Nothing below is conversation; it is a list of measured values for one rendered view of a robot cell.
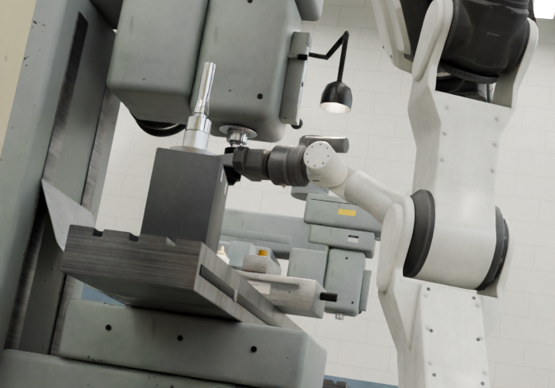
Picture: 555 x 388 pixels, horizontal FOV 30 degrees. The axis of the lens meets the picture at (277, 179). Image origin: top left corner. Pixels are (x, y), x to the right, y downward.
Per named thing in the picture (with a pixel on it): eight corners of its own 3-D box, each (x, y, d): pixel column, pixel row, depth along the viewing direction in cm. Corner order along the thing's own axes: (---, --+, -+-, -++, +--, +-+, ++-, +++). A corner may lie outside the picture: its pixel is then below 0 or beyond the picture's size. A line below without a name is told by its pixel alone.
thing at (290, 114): (298, 125, 232) (312, 39, 237) (296, 120, 228) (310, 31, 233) (281, 124, 233) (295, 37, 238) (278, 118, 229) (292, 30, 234)
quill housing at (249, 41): (285, 147, 240) (305, 20, 248) (270, 119, 220) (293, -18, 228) (206, 139, 244) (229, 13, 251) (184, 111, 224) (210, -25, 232)
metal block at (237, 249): (253, 272, 251) (257, 248, 252) (247, 267, 245) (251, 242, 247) (232, 269, 252) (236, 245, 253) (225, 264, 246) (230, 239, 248)
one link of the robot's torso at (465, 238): (509, 294, 161) (552, 9, 167) (403, 272, 158) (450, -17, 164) (471, 293, 176) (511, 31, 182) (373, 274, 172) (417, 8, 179)
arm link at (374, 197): (359, 212, 218) (429, 259, 208) (343, 193, 210) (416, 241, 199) (390, 172, 219) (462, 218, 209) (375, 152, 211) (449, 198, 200)
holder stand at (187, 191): (213, 275, 205) (230, 178, 210) (203, 256, 183) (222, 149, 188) (154, 266, 206) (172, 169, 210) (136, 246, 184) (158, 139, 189)
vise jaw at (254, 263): (279, 284, 253) (282, 268, 254) (266, 273, 239) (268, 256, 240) (256, 281, 255) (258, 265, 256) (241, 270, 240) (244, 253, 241)
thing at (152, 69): (210, 130, 247) (229, 28, 253) (185, 95, 223) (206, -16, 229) (135, 121, 250) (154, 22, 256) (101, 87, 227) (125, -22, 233)
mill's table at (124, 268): (302, 361, 284) (306, 332, 286) (194, 290, 166) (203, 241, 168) (220, 349, 289) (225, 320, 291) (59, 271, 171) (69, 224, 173)
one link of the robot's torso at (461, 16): (544, 9, 166) (520, -5, 177) (466, -11, 163) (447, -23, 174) (518, 86, 170) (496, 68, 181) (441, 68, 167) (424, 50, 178)
